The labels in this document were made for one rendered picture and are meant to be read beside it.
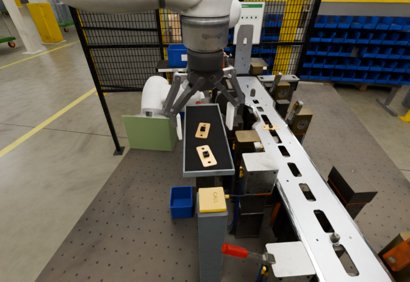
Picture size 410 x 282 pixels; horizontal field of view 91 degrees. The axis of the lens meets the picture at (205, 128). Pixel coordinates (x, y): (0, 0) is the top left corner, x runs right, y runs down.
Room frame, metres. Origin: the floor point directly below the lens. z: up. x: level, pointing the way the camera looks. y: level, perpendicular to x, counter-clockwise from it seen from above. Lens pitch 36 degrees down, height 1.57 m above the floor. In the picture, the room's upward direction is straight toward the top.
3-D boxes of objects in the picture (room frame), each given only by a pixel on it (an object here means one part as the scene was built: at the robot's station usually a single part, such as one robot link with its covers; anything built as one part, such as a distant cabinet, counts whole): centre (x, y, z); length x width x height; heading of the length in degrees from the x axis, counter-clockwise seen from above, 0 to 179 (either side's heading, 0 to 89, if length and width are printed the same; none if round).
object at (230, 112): (0.45, -0.06, 1.29); 0.03 x 0.01 x 0.07; 17
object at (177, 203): (0.57, 0.11, 0.75); 0.11 x 0.10 x 0.09; 4
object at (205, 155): (0.43, 0.00, 1.17); 0.08 x 0.04 x 0.01; 18
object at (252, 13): (1.83, -0.35, 1.30); 0.23 x 0.02 x 0.31; 94
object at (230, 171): (0.55, 0.00, 1.16); 0.37 x 0.14 x 0.02; 4
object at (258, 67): (1.55, -0.40, 0.88); 0.08 x 0.08 x 0.36; 4
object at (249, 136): (0.63, -0.15, 0.89); 0.12 x 0.08 x 0.38; 94
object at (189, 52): (0.43, 0.00, 1.42); 0.08 x 0.07 x 0.09; 107
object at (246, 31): (1.53, -0.28, 1.17); 0.12 x 0.01 x 0.34; 94
